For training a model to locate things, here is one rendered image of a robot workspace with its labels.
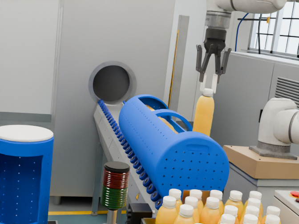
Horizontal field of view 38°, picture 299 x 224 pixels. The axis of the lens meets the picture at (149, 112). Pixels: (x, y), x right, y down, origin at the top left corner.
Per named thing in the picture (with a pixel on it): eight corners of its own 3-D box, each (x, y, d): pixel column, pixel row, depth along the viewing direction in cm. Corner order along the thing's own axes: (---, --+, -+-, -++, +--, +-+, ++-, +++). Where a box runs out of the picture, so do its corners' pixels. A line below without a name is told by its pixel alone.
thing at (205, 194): (203, 220, 158) (208, 188, 155) (205, 223, 155) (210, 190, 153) (177, 220, 155) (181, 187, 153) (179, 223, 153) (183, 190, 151)
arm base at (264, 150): (279, 150, 223) (280, 139, 223) (298, 160, 201) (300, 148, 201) (245, 146, 221) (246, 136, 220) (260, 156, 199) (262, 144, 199)
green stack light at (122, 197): (123, 198, 110) (126, 180, 109) (128, 209, 103) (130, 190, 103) (98, 198, 108) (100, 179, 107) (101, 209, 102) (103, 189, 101)
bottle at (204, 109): (209, 138, 170) (217, 91, 166) (208, 143, 163) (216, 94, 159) (191, 135, 171) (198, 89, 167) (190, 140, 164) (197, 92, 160)
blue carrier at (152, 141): (164, 146, 246) (171, 96, 241) (223, 212, 163) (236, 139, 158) (115, 142, 239) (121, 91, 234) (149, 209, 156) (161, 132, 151)
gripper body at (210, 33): (223, 29, 163) (220, 54, 164) (202, 26, 161) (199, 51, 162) (231, 30, 155) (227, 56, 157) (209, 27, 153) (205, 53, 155)
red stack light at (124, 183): (126, 179, 109) (127, 165, 108) (130, 189, 103) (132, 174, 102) (100, 179, 107) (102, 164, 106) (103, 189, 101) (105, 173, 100)
